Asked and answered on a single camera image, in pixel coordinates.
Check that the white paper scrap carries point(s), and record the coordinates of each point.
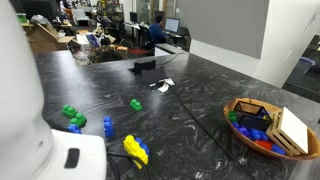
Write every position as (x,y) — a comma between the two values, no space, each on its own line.
(162,85)

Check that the small wooden crate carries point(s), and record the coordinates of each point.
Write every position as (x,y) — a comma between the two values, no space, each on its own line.
(288,132)

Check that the red lego in bowl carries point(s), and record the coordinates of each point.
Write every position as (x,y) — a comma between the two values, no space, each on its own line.
(266,144)

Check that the small blue lego upright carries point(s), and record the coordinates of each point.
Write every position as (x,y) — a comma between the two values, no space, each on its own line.
(108,126)

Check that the person in blue shirt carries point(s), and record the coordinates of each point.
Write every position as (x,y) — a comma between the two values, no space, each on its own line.
(156,32)

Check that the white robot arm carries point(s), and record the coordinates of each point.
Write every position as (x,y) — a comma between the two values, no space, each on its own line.
(29,148)

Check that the green lego in bowl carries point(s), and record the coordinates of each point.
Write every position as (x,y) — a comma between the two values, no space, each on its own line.
(232,116)

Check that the black wire basket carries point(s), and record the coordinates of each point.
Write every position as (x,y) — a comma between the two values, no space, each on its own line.
(252,116)

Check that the blue legos in bowl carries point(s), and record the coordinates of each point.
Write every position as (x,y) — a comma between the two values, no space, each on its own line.
(254,134)

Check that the cardboard box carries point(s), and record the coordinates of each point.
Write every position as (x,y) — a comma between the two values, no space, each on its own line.
(43,39)

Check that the blue lego behind yellow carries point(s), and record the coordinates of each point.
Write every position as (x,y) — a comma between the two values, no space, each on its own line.
(143,145)

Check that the black power outlet box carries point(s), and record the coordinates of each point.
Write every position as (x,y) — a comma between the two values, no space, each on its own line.
(149,72)

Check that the wooden oval bowl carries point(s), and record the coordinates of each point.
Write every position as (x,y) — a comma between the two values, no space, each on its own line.
(313,140)

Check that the large blue lego brick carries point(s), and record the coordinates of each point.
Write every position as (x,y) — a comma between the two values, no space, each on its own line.
(74,129)

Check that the green lego lower left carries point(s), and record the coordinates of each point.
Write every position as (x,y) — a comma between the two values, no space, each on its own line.
(79,119)

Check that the yellow lego with blue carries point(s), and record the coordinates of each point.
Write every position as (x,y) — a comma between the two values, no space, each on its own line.
(132,147)

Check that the green lego centre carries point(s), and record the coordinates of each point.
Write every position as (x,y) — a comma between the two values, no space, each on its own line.
(135,104)

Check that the computer monitor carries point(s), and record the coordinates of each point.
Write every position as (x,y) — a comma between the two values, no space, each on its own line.
(172,25)

